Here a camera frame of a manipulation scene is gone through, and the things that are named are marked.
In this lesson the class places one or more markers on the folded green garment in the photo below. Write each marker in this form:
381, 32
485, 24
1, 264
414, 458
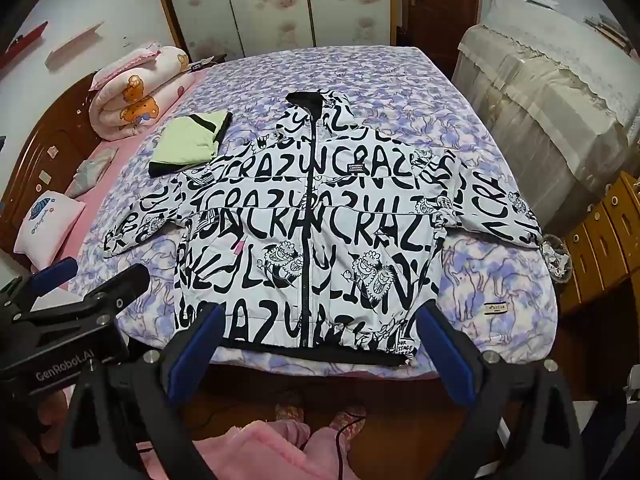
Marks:
190, 142

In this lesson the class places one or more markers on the brown wooden door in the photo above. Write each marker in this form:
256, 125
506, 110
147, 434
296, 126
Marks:
440, 5

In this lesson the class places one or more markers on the rolled pink bear quilt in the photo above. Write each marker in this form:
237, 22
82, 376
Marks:
135, 100

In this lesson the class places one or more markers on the small black device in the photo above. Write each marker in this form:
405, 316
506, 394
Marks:
200, 65

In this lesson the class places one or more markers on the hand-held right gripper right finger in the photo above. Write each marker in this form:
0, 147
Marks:
442, 342

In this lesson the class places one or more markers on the person's pink fleece clothing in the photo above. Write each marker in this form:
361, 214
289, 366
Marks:
260, 455

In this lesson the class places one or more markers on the pink wall shelf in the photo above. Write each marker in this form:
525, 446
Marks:
75, 42

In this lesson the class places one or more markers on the grey cloth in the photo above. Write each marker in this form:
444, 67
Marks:
92, 172

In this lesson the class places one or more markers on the wooden drawer cabinet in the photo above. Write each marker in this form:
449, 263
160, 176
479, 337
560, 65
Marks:
605, 240

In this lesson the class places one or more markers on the black and white printed jacket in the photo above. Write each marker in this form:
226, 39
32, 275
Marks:
320, 210

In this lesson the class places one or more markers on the beige cloth covered furniture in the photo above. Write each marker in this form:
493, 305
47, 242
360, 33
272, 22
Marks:
540, 125

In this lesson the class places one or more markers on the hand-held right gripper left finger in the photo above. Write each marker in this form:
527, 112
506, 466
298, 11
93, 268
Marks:
192, 347

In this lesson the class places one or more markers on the red wall shelf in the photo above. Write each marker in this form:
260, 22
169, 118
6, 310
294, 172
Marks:
25, 40

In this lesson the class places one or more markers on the white embroidered pillow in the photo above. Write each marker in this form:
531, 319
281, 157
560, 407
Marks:
47, 225

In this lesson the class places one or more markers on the wooden headboard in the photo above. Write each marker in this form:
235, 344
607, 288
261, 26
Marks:
55, 140

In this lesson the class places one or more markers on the white lace cloth cover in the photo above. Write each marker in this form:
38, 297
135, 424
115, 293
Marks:
565, 35

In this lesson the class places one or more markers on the pink bed sheet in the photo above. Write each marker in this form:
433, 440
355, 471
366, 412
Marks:
95, 220

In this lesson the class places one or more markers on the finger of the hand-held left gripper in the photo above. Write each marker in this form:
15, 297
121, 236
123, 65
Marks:
120, 282
52, 272

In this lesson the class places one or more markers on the floral slipper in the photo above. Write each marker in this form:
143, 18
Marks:
289, 410
347, 425

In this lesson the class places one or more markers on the purple floral blanket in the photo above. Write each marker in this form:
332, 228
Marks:
350, 70

